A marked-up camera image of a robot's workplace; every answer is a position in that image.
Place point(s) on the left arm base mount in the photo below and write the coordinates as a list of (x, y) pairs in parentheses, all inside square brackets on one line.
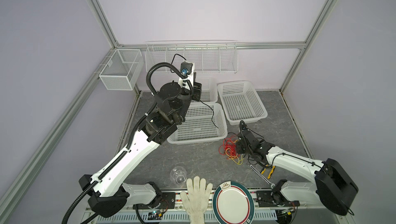
[(166, 200)]

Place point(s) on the white plate green red rim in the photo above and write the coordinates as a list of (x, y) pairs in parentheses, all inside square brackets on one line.
[(232, 203)]

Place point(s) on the front white plastic basket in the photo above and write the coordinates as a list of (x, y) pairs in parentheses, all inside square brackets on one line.
[(203, 123)]

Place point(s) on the clear drinking glass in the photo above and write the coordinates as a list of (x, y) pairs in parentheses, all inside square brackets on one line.
[(178, 175)]

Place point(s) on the right white plastic basket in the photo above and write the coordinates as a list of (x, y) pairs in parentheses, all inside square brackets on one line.
[(241, 102)]

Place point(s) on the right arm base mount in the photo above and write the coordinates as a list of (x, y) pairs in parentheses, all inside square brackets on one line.
[(266, 198)]

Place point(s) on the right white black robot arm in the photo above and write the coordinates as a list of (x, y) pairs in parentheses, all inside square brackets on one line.
[(327, 183)]

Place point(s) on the white knit glove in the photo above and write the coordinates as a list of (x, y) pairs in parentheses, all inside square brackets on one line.
[(196, 199)]

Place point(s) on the green circuit board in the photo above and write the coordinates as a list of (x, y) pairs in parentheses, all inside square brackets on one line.
[(155, 215)]

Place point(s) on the long white wire shelf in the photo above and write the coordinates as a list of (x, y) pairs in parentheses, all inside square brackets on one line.
[(210, 56)]

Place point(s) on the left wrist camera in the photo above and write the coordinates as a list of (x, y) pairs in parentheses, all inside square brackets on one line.
[(187, 69)]

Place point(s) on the silver combination wrench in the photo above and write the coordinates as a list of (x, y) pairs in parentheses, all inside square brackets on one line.
[(260, 174)]

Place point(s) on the rear white plastic basket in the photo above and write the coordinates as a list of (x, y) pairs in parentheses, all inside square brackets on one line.
[(209, 89)]

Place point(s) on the small white mesh box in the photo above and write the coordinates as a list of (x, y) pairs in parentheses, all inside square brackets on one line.
[(122, 70)]

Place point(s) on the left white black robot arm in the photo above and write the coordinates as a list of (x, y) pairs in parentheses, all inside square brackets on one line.
[(107, 189)]

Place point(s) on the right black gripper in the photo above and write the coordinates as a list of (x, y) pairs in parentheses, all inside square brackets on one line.
[(238, 150)]

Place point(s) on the yellow handled pliers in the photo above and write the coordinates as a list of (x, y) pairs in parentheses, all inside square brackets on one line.
[(268, 171)]

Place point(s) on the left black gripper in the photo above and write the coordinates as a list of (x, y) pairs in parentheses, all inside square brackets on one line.
[(197, 91)]

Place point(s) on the white plastic basket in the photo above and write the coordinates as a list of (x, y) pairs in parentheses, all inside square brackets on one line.
[(203, 123), (209, 89), (241, 102)]

